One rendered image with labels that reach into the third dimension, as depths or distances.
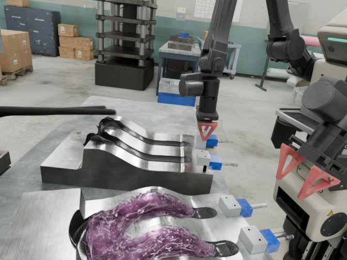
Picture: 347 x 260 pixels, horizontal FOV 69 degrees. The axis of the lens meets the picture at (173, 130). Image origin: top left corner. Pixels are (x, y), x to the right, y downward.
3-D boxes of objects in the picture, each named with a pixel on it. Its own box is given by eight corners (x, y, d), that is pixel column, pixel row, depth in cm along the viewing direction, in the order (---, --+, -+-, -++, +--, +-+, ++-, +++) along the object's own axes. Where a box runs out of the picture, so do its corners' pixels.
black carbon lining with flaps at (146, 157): (189, 146, 92) (192, 122, 88) (191, 171, 77) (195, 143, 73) (93, 136, 91) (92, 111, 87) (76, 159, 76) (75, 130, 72)
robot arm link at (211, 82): (224, 78, 78) (214, 74, 83) (204, 78, 75) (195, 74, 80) (220, 99, 81) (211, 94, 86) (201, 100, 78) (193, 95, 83)
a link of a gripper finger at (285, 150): (282, 188, 51) (312, 150, 49) (262, 168, 57) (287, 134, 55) (302, 197, 54) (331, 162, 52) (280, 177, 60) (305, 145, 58)
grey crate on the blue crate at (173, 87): (195, 90, 431) (196, 81, 425) (196, 97, 393) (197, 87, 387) (160, 85, 432) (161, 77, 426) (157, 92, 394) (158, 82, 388)
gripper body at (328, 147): (323, 165, 46) (350, 132, 44) (286, 140, 55) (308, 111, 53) (342, 176, 49) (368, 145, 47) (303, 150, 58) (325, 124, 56)
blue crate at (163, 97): (193, 102, 439) (195, 90, 430) (194, 110, 401) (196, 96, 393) (159, 97, 440) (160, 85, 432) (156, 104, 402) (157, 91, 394)
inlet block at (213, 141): (230, 145, 92) (232, 131, 90) (232, 151, 87) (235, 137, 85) (193, 143, 92) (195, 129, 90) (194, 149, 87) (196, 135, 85)
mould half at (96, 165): (201, 156, 100) (206, 125, 95) (208, 199, 77) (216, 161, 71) (74, 143, 99) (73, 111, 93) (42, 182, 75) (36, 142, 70)
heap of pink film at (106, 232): (191, 203, 65) (195, 178, 62) (221, 263, 50) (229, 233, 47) (84, 215, 57) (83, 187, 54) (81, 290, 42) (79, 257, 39)
